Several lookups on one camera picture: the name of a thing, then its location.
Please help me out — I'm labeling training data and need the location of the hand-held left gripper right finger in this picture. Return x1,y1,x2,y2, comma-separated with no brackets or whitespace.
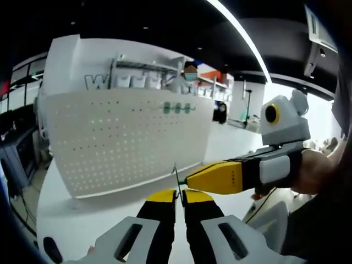
181,189,306,264

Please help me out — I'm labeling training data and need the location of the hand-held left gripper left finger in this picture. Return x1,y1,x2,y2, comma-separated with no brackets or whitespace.
65,189,178,264

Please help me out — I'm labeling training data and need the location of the white perforated mounting plate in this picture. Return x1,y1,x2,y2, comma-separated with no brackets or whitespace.
43,89,215,211

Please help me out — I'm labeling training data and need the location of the person's right hand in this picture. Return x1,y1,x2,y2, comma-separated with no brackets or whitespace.
291,150,344,196

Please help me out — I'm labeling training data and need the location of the black electric scooter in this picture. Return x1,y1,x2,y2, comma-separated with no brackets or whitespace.
238,79,254,129

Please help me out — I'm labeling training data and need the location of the orange panel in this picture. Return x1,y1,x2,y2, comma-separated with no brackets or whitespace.
199,70,225,83

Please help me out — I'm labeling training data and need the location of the long ceiling light strip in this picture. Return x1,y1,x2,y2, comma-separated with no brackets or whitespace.
206,0,273,85

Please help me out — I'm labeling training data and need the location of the person's black shirt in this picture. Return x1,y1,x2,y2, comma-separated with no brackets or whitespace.
280,63,352,264

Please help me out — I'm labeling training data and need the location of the black computer mouse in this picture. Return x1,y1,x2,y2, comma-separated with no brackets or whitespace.
43,236,63,264

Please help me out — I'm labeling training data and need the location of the ceiling air conditioner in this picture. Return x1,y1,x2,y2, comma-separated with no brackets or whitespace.
304,4,340,80

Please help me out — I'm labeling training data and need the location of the dark equipment cabinet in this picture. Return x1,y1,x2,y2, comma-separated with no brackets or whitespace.
0,128,38,190

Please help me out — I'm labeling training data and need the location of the black cable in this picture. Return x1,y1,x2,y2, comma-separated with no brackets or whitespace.
241,189,276,223

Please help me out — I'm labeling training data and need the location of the metal wall shelf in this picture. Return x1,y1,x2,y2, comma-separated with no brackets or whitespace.
111,53,185,91

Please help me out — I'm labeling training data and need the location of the white display wall unit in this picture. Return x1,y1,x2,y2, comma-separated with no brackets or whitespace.
45,37,199,97

